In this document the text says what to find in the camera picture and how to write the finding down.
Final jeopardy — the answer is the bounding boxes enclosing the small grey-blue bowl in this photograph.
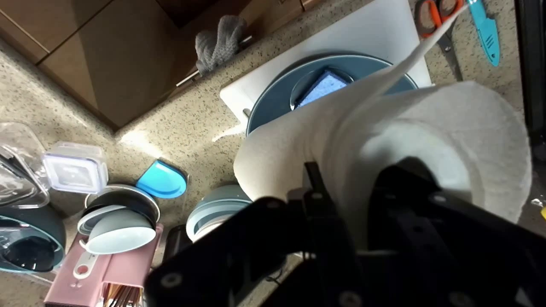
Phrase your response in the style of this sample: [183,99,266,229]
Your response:
[75,204,126,236]

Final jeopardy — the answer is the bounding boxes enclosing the pink utensil holder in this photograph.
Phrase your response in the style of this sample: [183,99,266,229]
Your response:
[43,222,167,307]

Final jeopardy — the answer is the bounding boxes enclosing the orange handled scissors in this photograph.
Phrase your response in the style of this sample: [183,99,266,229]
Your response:
[413,0,466,82]

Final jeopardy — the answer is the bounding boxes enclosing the white cutting board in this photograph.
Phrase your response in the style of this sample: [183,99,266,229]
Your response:
[219,0,434,130]

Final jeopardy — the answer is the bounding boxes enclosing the white plastic utensil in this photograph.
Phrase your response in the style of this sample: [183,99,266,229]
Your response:
[72,253,99,280]

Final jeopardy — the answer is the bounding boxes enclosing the clear lidded plastic container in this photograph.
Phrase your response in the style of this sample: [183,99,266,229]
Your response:
[41,142,109,197]

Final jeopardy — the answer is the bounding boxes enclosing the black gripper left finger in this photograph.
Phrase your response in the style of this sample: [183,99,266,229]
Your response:
[302,161,357,253]

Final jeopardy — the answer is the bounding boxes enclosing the teal knife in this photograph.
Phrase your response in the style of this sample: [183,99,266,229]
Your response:
[466,0,504,69]

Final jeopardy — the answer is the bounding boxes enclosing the black stove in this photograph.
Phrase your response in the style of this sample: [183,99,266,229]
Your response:
[514,0,546,151]

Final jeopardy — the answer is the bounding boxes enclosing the steel towel bar handle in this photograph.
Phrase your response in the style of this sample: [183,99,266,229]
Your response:
[176,35,254,89]

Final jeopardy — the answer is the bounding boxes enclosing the white kitchen paper roll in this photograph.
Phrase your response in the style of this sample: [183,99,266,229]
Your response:
[232,4,534,253]

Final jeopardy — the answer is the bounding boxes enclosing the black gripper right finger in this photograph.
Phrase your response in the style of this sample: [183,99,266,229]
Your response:
[367,157,457,253]

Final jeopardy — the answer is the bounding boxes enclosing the small dark blue bowl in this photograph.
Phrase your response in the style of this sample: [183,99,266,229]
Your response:
[0,204,67,275]

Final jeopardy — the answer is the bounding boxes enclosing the grey dish towel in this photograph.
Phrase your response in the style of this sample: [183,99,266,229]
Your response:
[193,14,248,76]

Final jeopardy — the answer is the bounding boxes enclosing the clear glass container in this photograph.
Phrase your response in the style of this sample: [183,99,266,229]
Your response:
[0,120,51,210]

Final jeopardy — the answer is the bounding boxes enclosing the blue sponge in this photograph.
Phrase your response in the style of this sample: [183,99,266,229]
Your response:
[295,69,350,110]

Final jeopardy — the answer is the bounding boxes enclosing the light blue bowl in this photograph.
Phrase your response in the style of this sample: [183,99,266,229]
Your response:
[184,185,254,244]

